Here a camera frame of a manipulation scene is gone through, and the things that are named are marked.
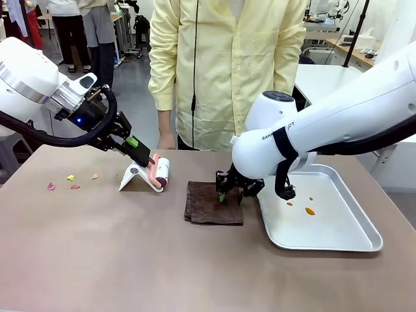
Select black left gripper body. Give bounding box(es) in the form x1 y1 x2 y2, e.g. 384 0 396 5
54 96 115 144

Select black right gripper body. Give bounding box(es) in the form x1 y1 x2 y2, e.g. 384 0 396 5
227 163 266 198

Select brown cloth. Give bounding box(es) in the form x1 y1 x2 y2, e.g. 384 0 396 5
183 180 244 226

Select person's right forearm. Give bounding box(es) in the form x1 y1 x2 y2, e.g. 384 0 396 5
157 109 174 133

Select person's right hand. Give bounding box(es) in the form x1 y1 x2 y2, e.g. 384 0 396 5
157 129 178 150

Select silver metal tray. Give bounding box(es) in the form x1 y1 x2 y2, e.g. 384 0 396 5
257 163 384 253

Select bystander in black trousers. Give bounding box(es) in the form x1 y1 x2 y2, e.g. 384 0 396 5
45 0 92 73

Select grey standing desk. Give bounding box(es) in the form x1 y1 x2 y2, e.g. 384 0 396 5
110 0 135 68

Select black stool with bag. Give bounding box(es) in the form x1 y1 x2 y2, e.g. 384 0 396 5
133 14 151 53

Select bystander in red trousers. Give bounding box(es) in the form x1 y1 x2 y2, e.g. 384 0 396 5
19 0 44 50

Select person in yellow shirt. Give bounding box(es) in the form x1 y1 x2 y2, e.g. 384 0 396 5
148 0 308 152

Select white side table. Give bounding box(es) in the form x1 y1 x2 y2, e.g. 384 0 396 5
294 64 370 110

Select wooden lab desk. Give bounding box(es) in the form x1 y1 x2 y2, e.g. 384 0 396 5
324 37 382 71

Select lab bench with equipment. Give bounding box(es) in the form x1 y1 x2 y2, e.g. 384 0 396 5
304 0 347 43

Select black tripod pole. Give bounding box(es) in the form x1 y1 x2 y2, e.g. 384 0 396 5
343 0 371 68

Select white tissue box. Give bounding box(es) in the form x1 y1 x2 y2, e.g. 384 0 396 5
360 28 378 49

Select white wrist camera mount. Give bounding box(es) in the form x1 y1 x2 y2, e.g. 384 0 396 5
66 73 98 99

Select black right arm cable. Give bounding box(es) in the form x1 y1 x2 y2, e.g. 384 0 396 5
272 112 416 201

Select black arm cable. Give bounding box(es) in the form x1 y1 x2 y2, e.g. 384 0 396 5
0 84 118 148
272 112 416 201

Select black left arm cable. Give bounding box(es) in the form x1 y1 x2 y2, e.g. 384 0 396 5
0 84 118 148

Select black cord on shirt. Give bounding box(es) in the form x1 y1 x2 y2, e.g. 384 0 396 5
191 0 200 151

